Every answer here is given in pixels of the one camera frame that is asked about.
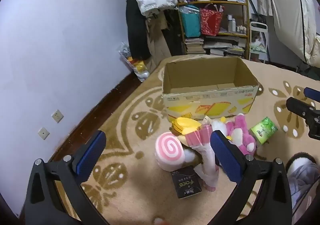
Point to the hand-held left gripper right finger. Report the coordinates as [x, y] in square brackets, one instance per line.
[225, 157]

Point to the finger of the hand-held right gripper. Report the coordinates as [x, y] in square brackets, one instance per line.
[298, 107]
[312, 93]

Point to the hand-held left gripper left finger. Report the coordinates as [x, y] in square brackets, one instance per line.
[90, 155]

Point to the pink bunny plush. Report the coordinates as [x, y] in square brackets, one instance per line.
[240, 135]

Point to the pink swirl roll plush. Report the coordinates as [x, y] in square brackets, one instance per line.
[170, 150]

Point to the cardboard box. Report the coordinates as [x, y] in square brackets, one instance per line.
[200, 75]

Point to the pink striped plush toy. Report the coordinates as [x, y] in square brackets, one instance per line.
[203, 165]

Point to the brown fuzzy slipper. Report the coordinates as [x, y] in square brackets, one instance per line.
[300, 158]

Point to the green tissue pack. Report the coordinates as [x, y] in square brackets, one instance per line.
[263, 130]

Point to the small black box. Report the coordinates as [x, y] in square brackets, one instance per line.
[186, 182]

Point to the yellow plush toy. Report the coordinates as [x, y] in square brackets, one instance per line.
[186, 126]

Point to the person's grey fleece pants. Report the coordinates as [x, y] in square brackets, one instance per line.
[302, 185]

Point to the beige patterned rug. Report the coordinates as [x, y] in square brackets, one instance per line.
[140, 180]

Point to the white metal cart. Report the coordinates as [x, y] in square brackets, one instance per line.
[258, 45]

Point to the cream puffer coat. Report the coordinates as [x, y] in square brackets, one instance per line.
[287, 10]

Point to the pile of magazines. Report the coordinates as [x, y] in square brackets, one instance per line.
[222, 46]

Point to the clear bag of yellow toys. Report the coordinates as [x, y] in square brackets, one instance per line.
[136, 67]

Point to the wooden shelf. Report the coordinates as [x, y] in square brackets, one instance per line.
[246, 15]

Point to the tall white bottle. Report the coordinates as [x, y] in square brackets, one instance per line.
[234, 25]
[230, 24]

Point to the stack of books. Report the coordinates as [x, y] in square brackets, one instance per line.
[195, 45]

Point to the red gift bag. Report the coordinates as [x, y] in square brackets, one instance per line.
[210, 21]

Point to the beige coat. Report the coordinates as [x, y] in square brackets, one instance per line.
[156, 42]

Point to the black coat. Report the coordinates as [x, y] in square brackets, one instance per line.
[135, 27]

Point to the black hanging garment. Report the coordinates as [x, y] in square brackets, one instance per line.
[172, 32]

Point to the teal bag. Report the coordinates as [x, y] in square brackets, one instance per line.
[191, 22]

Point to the white wall socket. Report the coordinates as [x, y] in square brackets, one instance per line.
[43, 133]
[57, 115]

